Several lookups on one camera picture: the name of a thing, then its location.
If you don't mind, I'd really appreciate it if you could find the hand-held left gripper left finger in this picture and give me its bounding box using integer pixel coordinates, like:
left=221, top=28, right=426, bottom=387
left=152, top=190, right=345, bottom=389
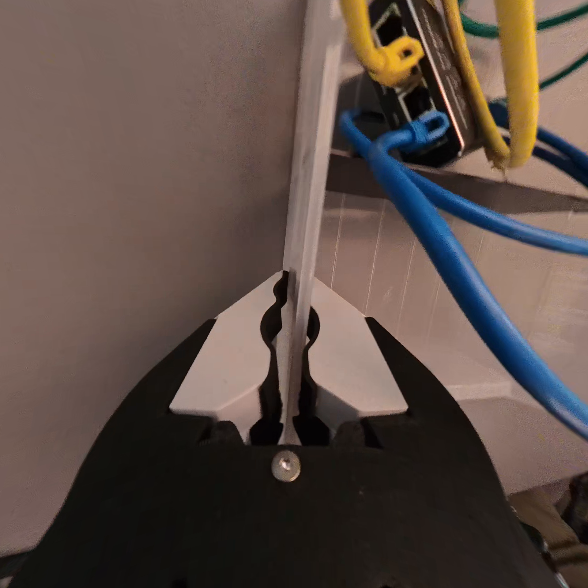
left=169, top=271, right=291, bottom=445

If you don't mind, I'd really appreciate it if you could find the blue ethernet cable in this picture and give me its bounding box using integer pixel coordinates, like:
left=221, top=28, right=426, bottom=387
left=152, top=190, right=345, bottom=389
left=339, top=103, right=588, bottom=442

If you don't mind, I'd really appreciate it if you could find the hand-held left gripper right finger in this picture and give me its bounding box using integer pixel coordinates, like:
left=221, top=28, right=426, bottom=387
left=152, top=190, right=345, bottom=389
left=294, top=279, right=410, bottom=445

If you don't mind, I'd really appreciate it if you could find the black ethernet splitter box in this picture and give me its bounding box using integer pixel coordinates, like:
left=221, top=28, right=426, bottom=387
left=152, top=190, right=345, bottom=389
left=367, top=0, right=485, bottom=168

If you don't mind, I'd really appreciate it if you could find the green ethernet cable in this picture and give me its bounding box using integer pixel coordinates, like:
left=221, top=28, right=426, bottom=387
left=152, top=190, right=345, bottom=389
left=459, top=0, right=588, bottom=91

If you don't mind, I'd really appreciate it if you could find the yellow ethernet cable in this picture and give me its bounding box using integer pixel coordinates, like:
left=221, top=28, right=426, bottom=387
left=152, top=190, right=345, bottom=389
left=339, top=0, right=540, bottom=174

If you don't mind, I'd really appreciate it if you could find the clear plastic bin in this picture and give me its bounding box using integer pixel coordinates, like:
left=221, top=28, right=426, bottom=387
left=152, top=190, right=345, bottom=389
left=278, top=0, right=588, bottom=497

